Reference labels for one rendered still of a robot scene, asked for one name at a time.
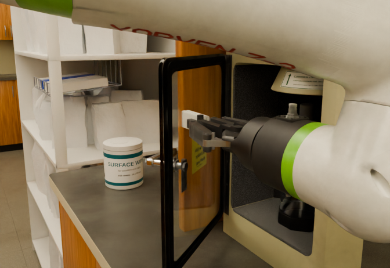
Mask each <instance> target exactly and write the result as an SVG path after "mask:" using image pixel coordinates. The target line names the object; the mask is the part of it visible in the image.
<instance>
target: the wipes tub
mask: <svg viewBox="0 0 390 268"><path fill-rule="evenodd" d="M103 158H104V179H105V185H106V186H107V187H108V188H110V189H114V190H129V189H134V188H136V187H139V186H140V185H141V184H142V183H143V146H142V140H141V139H139V138H136V137H114V138H111V139H107V140H105V141H104V142H103Z"/></svg>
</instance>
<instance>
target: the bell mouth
mask: <svg viewBox="0 0 390 268"><path fill-rule="evenodd" d="M323 82H324V79H323V78H322V79H317V78H313V77H311V76H308V75H305V74H302V73H299V72H296V71H293V70H289V69H287V68H283V67H281V69H280V71H279V73H278V75H277V77H276V79H275V81H274V83H273V85H272V87H271V90H273V91H276V92H281V93H290V94H296V95H315V96H322V95H323Z"/></svg>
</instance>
